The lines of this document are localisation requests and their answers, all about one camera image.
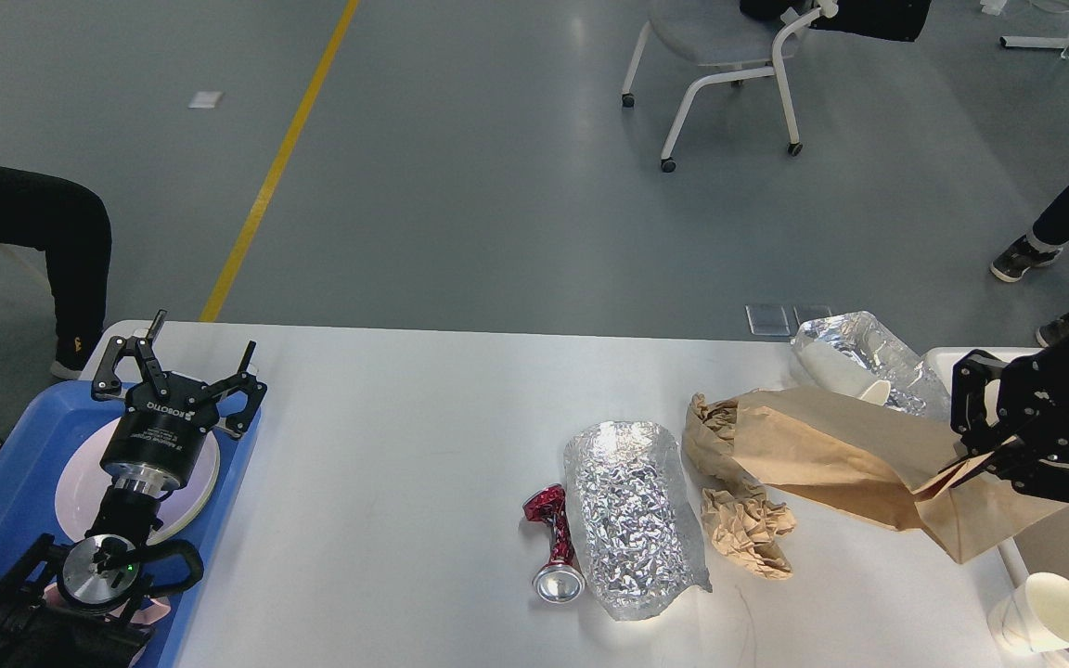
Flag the crumpled brown paper lower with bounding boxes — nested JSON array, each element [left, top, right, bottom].
[[701, 483, 797, 581]]

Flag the grey white office chair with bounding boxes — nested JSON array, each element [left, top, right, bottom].
[[621, 1, 840, 173]]

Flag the crumpled brown paper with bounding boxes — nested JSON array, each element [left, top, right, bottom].
[[683, 392, 748, 494], [701, 483, 797, 581]]

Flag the white desk leg base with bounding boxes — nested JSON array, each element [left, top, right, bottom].
[[1000, 0, 1069, 58]]

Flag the pink plate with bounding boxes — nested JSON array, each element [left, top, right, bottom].
[[55, 418, 221, 545]]

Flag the crushed red can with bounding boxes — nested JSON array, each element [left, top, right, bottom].
[[522, 483, 586, 605]]

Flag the large silver foil bag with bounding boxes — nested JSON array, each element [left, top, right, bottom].
[[563, 421, 712, 622]]

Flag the blue plastic tray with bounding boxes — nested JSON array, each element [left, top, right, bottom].
[[0, 380, 263, 667]]

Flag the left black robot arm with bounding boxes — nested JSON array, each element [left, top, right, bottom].
[[0, 310, 268, 667]]

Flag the small silver foil bag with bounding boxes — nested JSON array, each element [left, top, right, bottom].
[[791, 310, 950, 422]]

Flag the white paper cup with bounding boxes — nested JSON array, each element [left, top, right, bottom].
[[987, 573, 1069, 656]]

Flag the crumpled brown paper upper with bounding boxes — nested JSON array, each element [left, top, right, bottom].
[[683, 392, 748, 494]]

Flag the person in black left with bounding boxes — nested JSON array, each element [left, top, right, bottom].
[[0, 166, 113, 379]]

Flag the walking person black sneakers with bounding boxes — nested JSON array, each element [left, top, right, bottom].
[[837, 1, 1069, 347]]

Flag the pink ribbed mug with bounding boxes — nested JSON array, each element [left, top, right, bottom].
[[37, 584, 173, 667]]

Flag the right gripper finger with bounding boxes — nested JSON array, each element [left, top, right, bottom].
[[956, 437, 1069, 504], [950, 348, 1032, 460]]

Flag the brown paper bag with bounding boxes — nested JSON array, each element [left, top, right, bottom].
[[731, 386, 1063, 563]]

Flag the white cup in foil bag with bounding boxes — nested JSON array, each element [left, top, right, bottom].
[[797, 340, 890, 405]]

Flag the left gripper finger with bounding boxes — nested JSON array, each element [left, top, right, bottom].
[[92, 310, 174, 402], [196, 340, 269, 439]]

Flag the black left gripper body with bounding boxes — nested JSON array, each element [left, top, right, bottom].
[[100, 376, 219, 492]]

